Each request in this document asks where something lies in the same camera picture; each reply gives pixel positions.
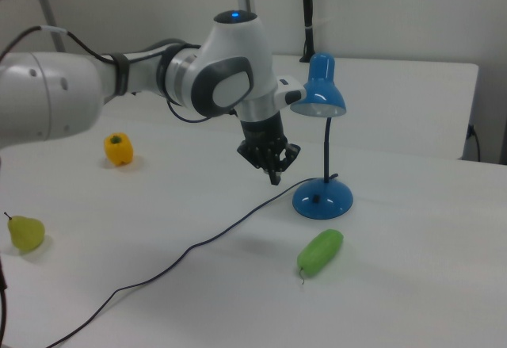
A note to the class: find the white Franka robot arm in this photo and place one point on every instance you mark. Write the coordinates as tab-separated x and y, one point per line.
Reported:
233	82

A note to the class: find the yellow-green pear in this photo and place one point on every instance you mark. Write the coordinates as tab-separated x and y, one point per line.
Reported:
25	233

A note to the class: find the black camera pole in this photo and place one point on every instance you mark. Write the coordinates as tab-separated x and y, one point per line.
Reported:
307	15

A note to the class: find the blue desk lamp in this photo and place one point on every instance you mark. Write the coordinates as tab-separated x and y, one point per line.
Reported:
322	203

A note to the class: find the yellow bell pepper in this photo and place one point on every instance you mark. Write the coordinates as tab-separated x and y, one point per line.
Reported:
119	150

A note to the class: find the green cucumber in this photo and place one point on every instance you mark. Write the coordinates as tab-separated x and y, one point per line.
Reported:
321	253

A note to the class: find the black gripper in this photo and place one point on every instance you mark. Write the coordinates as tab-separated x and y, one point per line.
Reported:
263	132

